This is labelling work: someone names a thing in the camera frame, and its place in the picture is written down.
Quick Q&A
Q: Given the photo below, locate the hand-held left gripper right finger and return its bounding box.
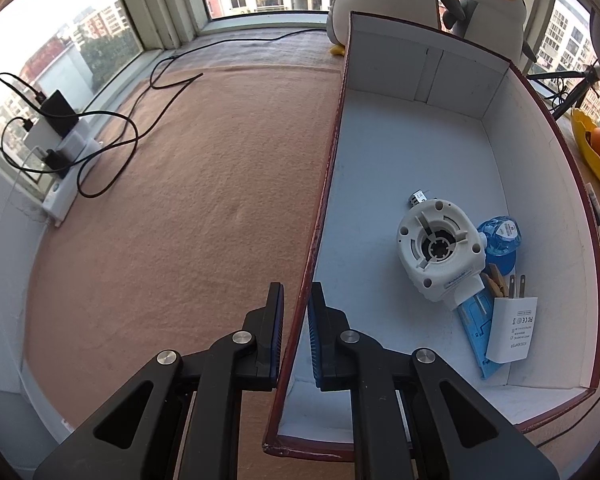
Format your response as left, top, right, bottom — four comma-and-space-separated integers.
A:
307, 281, 563, 480

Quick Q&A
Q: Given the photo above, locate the blue plastic card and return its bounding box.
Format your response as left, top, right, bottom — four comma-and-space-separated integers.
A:
457, 290, 503, 378

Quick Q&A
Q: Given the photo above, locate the white box with red rim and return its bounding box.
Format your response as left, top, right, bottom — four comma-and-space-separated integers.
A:
261, 10, 600, 462

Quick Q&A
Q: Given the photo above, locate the small black plug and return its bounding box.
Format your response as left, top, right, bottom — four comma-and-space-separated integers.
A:
45, 147, 76, 177

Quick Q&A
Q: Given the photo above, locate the looped black charging cable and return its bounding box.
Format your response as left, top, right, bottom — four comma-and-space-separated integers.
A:
2, 110, 141, 198

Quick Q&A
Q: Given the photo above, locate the white window frame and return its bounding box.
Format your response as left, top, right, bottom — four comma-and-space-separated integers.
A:
105, 0, 216, 53

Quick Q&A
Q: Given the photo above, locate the white power adapter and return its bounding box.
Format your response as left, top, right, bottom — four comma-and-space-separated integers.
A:
26, 119, 63, 150

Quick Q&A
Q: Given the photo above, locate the small penguin plush toy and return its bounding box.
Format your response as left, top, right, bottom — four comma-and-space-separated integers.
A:
442, 0, 538, 63

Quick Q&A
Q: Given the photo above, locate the white charger plug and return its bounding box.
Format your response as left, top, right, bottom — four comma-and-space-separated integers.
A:
485, 274, 539, 366

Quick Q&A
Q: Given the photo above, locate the black tripod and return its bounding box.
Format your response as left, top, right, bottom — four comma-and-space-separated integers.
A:
526, 62, 600, 121

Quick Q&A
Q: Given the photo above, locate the short black charging cable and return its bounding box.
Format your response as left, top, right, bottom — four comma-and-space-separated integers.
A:
0, 72, 46, 103

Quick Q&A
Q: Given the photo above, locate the clear blue liquid bottle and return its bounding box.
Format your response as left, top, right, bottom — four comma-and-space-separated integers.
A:
476, 215, 522, 256

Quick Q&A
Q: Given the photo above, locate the long black cable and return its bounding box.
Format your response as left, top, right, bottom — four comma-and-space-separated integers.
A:
150, 27, 316, 89

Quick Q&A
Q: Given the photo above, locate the wooden clothespin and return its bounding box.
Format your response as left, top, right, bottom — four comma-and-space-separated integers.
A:
480, 262, 510, 301

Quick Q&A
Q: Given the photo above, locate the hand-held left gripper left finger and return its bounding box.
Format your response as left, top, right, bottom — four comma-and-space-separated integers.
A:
32, 281, 286, 480

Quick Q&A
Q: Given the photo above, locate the white plug-in device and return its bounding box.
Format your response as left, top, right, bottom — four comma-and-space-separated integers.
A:
396, 199, 487, 310

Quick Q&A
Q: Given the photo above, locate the yellow plastic bowl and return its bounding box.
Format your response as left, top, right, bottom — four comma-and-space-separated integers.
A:
571, 108, 600, 198

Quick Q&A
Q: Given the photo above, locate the white power strip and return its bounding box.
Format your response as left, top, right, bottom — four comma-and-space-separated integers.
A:
42, 130, 103, 226

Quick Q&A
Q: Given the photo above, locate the black power adapter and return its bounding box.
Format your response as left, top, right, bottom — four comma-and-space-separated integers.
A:
39, 90, 80, 133

